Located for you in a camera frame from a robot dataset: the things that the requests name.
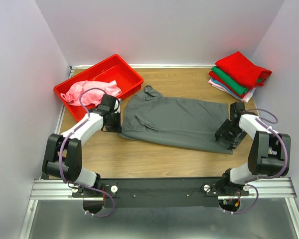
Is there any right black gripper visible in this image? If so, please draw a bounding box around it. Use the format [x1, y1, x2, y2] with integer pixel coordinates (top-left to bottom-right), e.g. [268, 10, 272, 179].
[215, 119, 248, 150]

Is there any grey t-shirt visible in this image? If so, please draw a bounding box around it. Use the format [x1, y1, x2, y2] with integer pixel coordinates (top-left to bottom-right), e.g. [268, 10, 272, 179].
[119, 86, 233, 154]

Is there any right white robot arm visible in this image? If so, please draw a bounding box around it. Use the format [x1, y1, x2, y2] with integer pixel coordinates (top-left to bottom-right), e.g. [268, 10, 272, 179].
[213, 102, 291, 195]

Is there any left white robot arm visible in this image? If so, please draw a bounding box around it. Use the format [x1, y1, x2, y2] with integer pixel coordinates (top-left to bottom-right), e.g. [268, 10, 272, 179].
[42, 94, 122, 197]

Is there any folded pink t-shirt bottom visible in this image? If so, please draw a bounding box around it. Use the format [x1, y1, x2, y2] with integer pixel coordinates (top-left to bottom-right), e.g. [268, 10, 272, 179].
[208, 78, 256, 103]

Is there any folded blue t-shirt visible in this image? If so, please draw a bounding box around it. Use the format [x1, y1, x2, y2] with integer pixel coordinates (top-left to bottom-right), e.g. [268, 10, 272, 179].
[211, 77, 241, 98]

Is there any red plastic tray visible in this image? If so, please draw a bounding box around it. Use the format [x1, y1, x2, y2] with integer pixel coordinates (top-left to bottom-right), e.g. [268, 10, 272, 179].
[53, 54, 145, 122]

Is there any folded green t-shirt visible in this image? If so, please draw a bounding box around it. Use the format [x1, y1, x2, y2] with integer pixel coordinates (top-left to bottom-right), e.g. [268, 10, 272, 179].
[211, 66, 251, 95]

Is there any folded red t-shirt lower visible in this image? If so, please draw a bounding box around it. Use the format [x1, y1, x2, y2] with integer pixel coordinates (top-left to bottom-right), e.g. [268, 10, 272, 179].
[208, 70, 246, 99]

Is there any folded red t-shirt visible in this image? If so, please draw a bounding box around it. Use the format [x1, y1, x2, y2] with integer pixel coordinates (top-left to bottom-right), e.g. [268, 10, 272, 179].
[215, 51, 272, 88]
[208, 70, 246, 99]

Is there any folded red t-shirt top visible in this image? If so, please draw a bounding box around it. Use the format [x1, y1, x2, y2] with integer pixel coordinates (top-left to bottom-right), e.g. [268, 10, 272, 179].
[215, 51, 272, 88]

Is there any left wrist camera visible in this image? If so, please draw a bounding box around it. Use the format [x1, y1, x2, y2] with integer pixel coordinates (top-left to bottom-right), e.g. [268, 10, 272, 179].
[114, 98, 122, 113]

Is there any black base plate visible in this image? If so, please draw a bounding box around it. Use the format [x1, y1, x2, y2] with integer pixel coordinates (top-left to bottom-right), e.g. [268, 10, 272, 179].
[72, 177, 250, 209]

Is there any aluminium front frame rail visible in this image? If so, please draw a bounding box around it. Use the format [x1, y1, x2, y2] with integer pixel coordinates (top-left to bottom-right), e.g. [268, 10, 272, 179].
[30, 178, 297, 200]

